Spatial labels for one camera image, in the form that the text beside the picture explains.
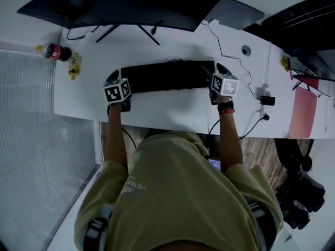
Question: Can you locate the olive green t-shirt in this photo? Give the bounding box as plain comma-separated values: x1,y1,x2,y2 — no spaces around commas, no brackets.
74,131,285,251

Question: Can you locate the black keyboard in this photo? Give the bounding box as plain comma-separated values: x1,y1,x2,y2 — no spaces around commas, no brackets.
120,60,216,94

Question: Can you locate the black power adapter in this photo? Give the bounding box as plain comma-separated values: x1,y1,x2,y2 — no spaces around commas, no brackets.
260,95,276,107

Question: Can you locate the black looped cable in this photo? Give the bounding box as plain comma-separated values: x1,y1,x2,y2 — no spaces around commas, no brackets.
66,21,106,41

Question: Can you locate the person's right forearm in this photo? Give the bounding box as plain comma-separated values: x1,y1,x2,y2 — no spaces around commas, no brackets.
218,112,244,173

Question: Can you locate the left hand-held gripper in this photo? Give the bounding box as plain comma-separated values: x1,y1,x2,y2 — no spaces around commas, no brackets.
102,70,132,112

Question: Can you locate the cola bottle with yellow cap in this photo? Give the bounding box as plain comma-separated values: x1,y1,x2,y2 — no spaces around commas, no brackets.
36,42,73,62

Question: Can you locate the black wristwatch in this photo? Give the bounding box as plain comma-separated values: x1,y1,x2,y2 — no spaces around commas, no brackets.
217,100,235,112

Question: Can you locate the grey monitor back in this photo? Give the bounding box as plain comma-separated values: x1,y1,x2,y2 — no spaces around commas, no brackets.
203,0,265,31

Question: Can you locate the large black monitor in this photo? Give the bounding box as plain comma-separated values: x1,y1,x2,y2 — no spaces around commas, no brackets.
16,0,231,33

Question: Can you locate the yellow snack packet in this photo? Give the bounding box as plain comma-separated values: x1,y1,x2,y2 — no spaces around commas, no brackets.
68,52,82,81

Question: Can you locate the black plug cable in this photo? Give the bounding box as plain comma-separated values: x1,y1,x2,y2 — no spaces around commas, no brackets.
239,113,271,141

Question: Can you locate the lit smartphone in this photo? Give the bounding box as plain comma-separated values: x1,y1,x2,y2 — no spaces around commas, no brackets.
207,158,222,173

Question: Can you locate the red and black monitor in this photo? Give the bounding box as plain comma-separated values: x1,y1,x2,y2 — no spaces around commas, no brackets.
292,74,335,96

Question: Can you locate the person's left forearm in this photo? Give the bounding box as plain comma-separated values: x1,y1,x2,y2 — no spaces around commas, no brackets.
104,104,129,168

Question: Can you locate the black monitor stand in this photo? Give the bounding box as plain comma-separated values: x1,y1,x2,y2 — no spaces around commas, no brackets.
95,23,161,47

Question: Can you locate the thin black cable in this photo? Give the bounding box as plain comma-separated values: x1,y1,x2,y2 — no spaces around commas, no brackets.
206,22,263,101

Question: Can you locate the grey shoulder strap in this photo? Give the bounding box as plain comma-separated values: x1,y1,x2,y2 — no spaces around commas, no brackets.
83,204,114,251
244,197,276,251

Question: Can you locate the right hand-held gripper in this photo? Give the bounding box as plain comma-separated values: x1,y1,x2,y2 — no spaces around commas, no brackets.
200,63,240,106

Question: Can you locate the black chair under desk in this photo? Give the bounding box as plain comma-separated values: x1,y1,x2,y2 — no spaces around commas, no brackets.
273,138,314,173

